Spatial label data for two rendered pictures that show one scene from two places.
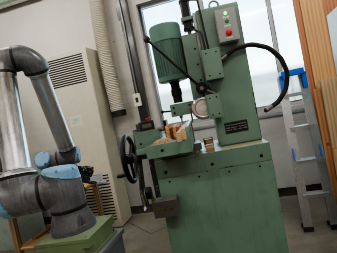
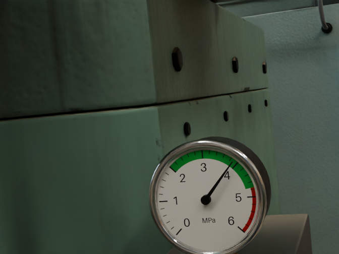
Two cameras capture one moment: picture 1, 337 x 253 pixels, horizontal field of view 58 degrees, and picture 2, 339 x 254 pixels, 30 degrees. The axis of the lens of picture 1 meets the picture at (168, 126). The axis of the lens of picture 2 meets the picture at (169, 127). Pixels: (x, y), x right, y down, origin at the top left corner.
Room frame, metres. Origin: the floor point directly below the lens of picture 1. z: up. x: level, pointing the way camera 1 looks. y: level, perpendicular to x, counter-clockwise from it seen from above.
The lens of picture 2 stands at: (1.45, 0.50, 0.72)
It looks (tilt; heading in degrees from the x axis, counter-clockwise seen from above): 3 degrees down; 280
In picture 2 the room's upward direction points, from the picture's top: 6 degrees counter-clockwise
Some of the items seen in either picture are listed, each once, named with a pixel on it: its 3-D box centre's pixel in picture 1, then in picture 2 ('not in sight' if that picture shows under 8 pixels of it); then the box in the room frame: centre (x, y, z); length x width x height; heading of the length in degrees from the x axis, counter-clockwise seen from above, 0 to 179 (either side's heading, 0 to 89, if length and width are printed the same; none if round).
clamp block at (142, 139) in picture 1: (149, 137); not in sight; (1.68, 0.12, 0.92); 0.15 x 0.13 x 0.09; 174
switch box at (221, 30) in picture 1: (226, 25); not in sight; (1.55, -0.38, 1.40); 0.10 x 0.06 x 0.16; 84
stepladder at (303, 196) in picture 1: (304, 147); not in sight; (2.22, -0.95, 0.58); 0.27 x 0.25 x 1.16; 167
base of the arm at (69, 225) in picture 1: (71, 217); not in sight; (1.28, 0.48, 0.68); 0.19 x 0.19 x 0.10
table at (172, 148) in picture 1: (165, 142); not in sight; (1.67, 0.03, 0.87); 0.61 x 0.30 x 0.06; 174
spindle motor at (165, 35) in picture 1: (169, 53); not in sight; (1.73, -0.08, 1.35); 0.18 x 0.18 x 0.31
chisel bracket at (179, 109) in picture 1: (183, 110); not in sight; (1.72, -0.10, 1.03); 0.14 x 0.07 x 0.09; 84
